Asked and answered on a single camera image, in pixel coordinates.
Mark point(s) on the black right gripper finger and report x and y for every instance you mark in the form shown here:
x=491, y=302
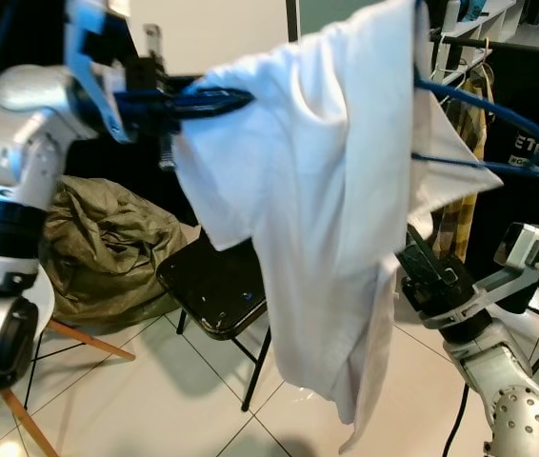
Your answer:
x=409, y=265
x=433, y=249

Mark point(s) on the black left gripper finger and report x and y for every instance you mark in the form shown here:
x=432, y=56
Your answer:
x=203, y=110
x=212, y=95

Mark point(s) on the white collared shirt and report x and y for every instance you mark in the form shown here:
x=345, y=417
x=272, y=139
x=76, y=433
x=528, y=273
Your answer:
x=308, y=190

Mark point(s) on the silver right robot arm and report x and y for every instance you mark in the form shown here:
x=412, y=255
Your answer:
x=508, y=400

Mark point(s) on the yellow plaid shirt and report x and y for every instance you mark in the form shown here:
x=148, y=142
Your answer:
x=474, y=171

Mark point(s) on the olive fabric sack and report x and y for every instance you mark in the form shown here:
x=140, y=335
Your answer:
x=108, y=248

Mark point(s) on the black folding chair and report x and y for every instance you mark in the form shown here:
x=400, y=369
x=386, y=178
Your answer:
x=212, y=286

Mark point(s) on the white shelf unit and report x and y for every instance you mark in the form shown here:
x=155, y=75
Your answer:
x=479, y=14

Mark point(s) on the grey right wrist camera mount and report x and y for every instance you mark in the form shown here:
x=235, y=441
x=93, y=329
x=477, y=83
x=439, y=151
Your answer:
x=522, y=248

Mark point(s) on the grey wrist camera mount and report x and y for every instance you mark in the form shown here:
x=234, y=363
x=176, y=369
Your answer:
x=89, y=48
x=522, y=248

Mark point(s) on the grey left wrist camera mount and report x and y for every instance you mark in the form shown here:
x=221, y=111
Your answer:
x=89, y=48

